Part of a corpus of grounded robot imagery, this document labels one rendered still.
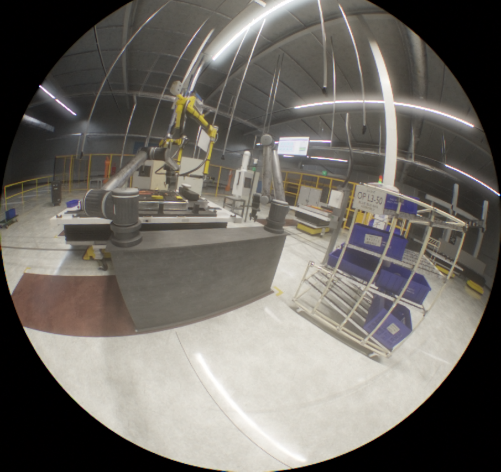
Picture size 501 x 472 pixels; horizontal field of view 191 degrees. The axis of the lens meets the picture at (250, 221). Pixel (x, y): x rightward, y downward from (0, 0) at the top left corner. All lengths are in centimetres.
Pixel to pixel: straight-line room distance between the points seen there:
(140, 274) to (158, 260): 19
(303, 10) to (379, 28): 348
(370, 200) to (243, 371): 182
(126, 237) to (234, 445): 161
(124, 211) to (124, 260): 32
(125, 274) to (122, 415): 116
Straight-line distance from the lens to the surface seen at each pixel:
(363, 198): 148
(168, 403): 142
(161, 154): 171
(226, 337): 161
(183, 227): 232
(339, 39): 1037
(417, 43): 751
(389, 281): 171
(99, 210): 114
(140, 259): 112
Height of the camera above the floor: 139
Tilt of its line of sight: 14 degrees down
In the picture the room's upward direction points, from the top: 11 degrees clockwise
